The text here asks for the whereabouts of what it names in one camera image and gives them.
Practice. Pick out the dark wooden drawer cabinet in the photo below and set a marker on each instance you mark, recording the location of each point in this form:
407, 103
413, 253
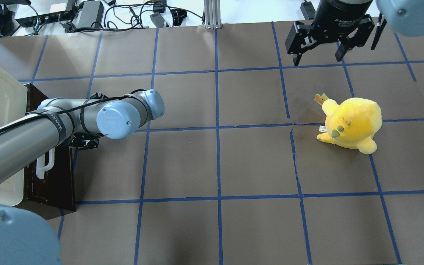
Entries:
54, 195

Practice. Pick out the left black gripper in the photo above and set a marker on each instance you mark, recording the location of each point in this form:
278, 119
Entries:
80, 142

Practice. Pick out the black power brick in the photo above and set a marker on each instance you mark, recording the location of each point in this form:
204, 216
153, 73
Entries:
91, 13

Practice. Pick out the aluminium frame post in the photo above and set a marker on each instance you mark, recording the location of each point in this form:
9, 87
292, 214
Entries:
212, 17

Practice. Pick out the brown paper table cover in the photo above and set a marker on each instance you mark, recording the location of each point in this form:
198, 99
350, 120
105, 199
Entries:
233, 173

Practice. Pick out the yellow plush toy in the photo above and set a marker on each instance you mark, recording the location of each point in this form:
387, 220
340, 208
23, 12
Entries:
351, 124

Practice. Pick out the wooden drawer with white handle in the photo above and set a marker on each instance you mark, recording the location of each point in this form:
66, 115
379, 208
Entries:
45, 163

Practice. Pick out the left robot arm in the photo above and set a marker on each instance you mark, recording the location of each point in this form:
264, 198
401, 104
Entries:
25, 237

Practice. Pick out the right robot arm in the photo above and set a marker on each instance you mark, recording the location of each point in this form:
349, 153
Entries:
405, 17

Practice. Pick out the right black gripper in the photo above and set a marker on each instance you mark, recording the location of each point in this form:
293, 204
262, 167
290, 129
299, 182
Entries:
339, 16

